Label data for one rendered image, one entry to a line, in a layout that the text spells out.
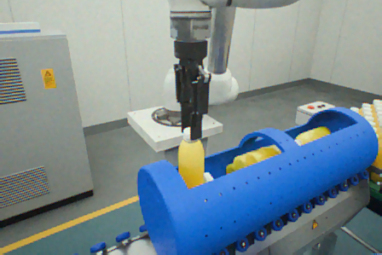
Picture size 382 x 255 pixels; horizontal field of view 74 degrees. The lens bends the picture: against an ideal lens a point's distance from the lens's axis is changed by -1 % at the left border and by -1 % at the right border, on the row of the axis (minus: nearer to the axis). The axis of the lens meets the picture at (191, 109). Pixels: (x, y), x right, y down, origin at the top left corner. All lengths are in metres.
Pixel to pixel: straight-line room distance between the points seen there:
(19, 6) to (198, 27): 2.88
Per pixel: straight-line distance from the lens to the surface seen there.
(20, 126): 2.19
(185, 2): 0.53
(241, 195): 0.70
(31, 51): 2.06
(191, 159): 0.65
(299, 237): 1.07
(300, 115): 1.55
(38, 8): 3.31
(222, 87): 1.29
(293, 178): 0.82
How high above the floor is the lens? 1.62
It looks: 22 degrees down
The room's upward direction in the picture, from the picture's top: straight up
